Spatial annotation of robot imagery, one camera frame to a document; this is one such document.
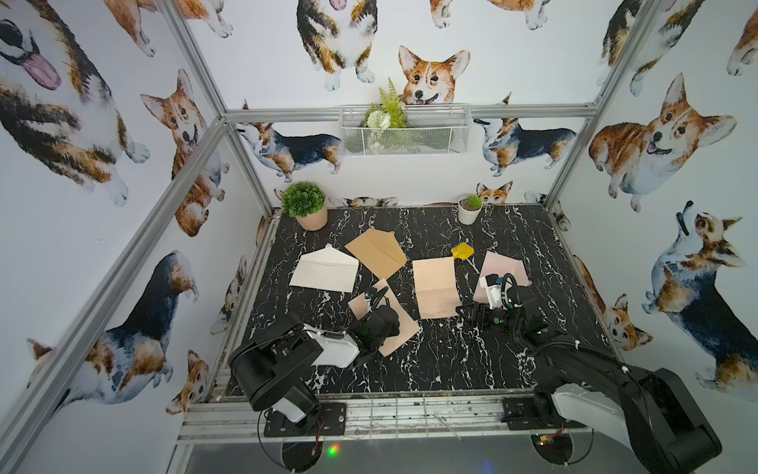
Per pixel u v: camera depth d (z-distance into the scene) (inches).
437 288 38.2
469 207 43.4
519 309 26.1
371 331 27.6
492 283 30.8
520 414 28.9
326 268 41.6
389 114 32.2
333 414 30.0
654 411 16.4
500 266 41.6
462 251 42.1
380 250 42.5
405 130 33.7
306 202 40.5
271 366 17.7
